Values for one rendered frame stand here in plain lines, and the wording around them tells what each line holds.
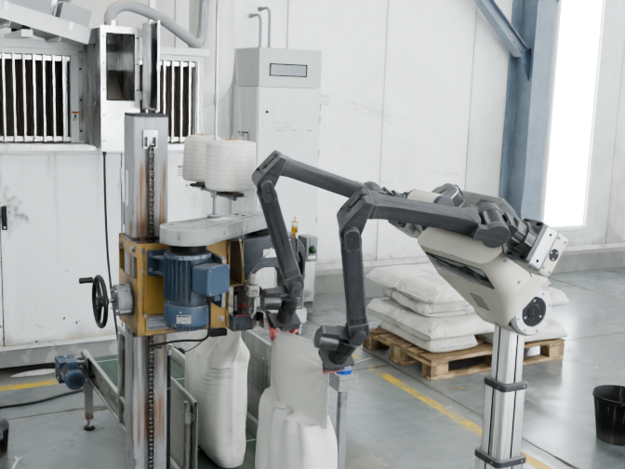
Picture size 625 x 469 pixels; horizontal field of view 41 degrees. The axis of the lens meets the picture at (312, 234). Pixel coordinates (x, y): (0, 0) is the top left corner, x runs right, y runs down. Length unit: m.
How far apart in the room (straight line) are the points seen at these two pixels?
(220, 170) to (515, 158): 6.30
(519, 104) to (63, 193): 4.87
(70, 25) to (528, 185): 4.97
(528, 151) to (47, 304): 4.88
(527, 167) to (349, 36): 2.21
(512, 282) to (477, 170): 6.11
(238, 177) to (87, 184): 2.95
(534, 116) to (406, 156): 1.32
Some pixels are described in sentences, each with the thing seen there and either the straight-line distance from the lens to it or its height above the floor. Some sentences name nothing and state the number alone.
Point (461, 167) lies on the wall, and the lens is 8.47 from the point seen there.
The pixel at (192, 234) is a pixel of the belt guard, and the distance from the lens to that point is 2.64.
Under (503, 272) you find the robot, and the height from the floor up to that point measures 1.36.
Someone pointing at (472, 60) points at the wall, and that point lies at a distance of 8.48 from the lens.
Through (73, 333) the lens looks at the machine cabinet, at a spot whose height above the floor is 0.24.
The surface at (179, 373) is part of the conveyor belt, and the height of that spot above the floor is 0.38.
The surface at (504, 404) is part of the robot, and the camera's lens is 2.83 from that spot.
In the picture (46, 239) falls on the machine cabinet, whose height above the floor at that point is 0.87.
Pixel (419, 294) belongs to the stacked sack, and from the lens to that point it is 5.63.
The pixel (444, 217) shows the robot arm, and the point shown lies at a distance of 2.22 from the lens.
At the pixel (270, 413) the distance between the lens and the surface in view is 2.91.
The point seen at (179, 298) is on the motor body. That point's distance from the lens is 2.71.
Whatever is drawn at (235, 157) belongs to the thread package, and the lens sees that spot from 2.68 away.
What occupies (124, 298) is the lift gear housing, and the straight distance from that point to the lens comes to 2.89.
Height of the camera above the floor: 1.86
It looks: 10 degrees down
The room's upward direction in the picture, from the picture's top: 2 degrees clockwise
